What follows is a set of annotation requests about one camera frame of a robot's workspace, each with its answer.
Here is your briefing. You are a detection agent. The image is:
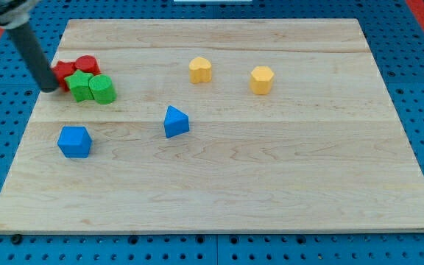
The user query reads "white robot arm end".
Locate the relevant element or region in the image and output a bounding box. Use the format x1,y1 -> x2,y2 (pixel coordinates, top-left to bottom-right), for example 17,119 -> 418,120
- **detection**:
0,0 -> 40,29

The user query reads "blue triangle block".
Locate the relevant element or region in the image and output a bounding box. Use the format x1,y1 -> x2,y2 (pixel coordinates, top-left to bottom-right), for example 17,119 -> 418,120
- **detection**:
163,105 -> 190,138

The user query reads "blue cube block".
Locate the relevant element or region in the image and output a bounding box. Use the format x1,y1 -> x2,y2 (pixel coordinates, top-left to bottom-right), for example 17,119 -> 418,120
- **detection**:
57,126 -> 92,158

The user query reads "yellow heart block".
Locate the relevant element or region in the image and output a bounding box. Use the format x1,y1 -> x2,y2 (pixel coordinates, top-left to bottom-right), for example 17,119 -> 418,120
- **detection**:
188,57 -> 212,84

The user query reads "yellow hexagon block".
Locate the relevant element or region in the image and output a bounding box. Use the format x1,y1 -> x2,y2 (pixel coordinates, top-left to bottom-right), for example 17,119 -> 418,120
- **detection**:
250,66 -> 275,95

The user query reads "wooden board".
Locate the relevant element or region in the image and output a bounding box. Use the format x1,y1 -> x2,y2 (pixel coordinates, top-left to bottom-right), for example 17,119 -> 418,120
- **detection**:
0,18 -> 424,235

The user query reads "green cylinder block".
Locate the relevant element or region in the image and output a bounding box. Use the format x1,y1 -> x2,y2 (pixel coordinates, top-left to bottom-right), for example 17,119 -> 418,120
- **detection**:
88,74 -> 117,105

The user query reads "red cylinder block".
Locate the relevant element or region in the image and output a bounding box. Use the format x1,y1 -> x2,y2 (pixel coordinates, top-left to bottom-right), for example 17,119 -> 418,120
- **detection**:
74,55 -> 101,75

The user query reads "green star block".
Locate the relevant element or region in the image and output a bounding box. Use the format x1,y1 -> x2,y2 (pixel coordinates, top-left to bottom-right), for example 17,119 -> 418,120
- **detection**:
65,70 -> 93,102

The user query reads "red star block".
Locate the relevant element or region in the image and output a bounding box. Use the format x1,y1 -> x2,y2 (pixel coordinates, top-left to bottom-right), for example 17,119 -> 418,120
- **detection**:
52,60 -> 76,92

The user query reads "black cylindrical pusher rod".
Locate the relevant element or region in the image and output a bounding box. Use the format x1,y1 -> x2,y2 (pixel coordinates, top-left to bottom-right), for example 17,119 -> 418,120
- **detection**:
7,22 -> 59,93

